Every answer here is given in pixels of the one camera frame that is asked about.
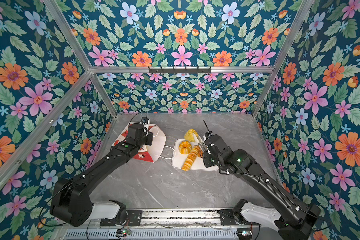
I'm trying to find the round orange bun fake bread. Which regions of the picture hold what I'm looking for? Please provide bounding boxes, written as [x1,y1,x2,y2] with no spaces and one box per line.
[178,140,193,155]

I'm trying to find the long twisted fake bread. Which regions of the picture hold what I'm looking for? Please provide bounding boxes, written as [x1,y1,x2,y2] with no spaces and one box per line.
[181,145,201,171]

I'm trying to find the metal tongs white tips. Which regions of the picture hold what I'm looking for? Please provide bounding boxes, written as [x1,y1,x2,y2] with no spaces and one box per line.
[193,134,210,154]

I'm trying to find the white slotted cable duct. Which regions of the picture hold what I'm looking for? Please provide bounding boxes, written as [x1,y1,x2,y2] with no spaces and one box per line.
[64,229,239,240]

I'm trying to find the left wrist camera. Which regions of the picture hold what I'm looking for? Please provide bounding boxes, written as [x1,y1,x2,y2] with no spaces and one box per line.
[140,117,150,126]

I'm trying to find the white red paper bag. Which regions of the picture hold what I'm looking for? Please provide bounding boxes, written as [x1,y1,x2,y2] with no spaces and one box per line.
[110,122,176,163]

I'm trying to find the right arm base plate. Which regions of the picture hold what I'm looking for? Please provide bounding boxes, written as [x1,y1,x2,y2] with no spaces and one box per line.
[217,209,241,226]

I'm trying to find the black hook rack bar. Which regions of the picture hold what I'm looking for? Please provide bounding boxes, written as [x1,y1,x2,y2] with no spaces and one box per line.
[148,67,212,74]

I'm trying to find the yellow fake bread piece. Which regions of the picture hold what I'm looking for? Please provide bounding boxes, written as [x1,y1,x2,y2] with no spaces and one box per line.
[184,129,199,143]

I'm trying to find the brown croissant fake bread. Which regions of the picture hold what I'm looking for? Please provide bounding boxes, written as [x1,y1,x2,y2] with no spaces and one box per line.
[198,149,203,159]

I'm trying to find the white rectangular tray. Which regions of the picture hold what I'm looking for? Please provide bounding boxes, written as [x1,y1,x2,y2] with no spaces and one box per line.
[172,139,218,172]

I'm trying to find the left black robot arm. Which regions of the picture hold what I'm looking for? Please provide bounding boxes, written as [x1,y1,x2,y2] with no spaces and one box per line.
[50,123,153,227]

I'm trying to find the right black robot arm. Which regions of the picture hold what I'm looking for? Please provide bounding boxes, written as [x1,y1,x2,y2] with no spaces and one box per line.
[202,131,321,240]

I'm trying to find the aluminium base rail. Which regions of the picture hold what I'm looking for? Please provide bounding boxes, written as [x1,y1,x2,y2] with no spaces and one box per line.
[56,207,301,229]

